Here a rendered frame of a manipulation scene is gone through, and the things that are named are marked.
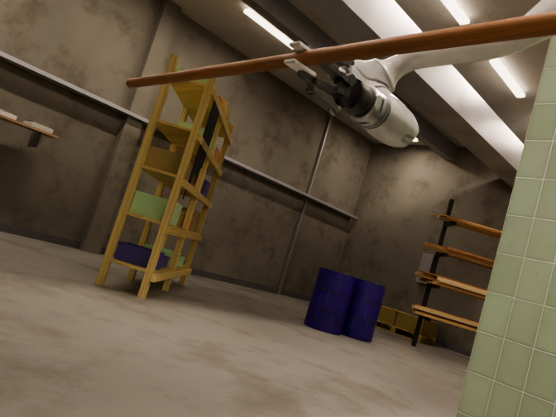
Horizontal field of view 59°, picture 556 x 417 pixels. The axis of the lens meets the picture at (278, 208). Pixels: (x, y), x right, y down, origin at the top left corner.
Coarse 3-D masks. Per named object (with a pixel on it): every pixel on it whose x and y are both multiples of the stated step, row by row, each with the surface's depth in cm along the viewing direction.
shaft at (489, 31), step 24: (480, 24) 71; (504, 24) 68; (528, 24) 66; (552, 24) 63; (336, 48) 91; (360, 48) 87; (384, 48) 83; (408, 48) 80; (432, 48) 77; (192, 72) 128; (216, 72) 120; (240, 72) 114
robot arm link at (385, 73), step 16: (544, 0) 113; (448, 48) 121; (464, 48) 119; (480, 48) 117; (496, 48) 116; (512, 48) 115; (368, 64) 127; (384, 64) 126; (400, 64) 126; (416, 64) 126; (432, 64) 124; (448, 64) 123; (368, 80) 124; (384, 80) 125
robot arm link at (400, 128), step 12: (396, 108) 115; (384, 120) 114; (396, 120) 115; (408, 120) 118; (372, 132) 118; (384, 132) 117; (396, 132) 118; (408, 132) 120; (396, 144) 122; (408, 144) 124
